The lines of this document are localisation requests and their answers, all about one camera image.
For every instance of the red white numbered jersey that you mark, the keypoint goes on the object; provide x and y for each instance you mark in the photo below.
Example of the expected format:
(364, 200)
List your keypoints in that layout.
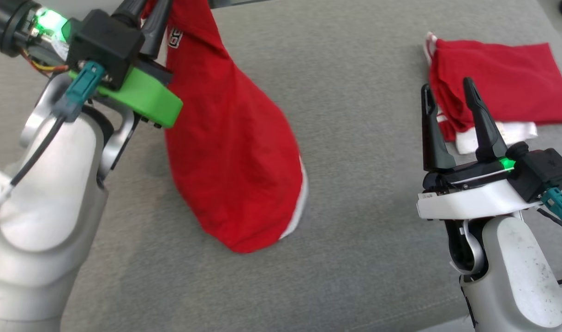
(516, 83)

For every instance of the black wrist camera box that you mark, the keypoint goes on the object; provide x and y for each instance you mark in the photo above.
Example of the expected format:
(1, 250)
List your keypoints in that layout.
(105, 37)
(544, 173)

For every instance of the grey fabric sofa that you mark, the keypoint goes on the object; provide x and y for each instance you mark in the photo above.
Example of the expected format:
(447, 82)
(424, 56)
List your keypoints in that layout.
(355, 115)

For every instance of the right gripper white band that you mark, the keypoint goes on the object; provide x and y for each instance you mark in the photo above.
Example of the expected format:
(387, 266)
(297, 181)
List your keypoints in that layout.
(470, 203)

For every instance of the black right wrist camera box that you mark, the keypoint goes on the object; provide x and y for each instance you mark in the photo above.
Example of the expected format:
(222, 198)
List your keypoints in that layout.
(544, 173)

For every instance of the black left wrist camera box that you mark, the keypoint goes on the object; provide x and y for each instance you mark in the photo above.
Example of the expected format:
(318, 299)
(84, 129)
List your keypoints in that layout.
(105, 37)

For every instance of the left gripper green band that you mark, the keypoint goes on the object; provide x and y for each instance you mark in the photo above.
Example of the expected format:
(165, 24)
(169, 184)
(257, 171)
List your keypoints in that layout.
(147, 99)

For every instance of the red shorts white side stripe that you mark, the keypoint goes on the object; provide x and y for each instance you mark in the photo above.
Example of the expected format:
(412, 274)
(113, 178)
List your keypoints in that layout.
(230, 152)

